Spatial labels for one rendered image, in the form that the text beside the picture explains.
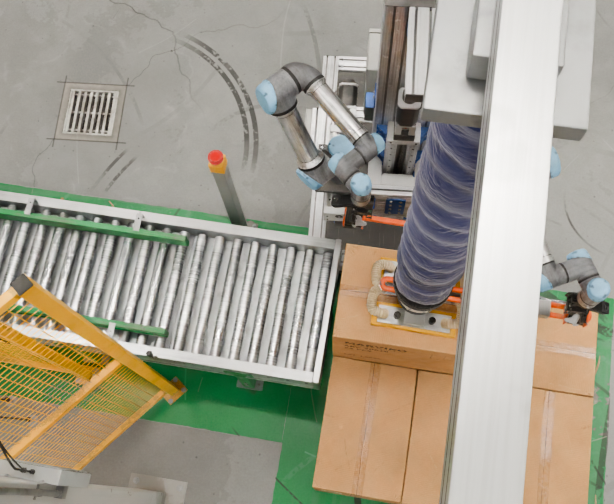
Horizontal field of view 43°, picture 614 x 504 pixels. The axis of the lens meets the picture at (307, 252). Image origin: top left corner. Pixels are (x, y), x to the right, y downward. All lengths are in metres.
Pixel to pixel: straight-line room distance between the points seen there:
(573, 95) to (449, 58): 0.24
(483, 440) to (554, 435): 2.63
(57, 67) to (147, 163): 0.89
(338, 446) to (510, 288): 2.52
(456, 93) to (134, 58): 3.74
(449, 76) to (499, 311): 0.52
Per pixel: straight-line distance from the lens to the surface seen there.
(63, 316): 2.59
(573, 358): 3.84
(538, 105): 1.31
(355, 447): 3.63
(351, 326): 3.16
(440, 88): 1.50
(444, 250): 2.29
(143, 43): 5.12
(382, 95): 3.11
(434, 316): 3.17
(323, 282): 3.76
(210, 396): 4.25
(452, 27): 1.57
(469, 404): 1.14
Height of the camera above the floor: 4.16
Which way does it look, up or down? 72 degrees down
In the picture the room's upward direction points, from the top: 7 degrees counter-clockwise
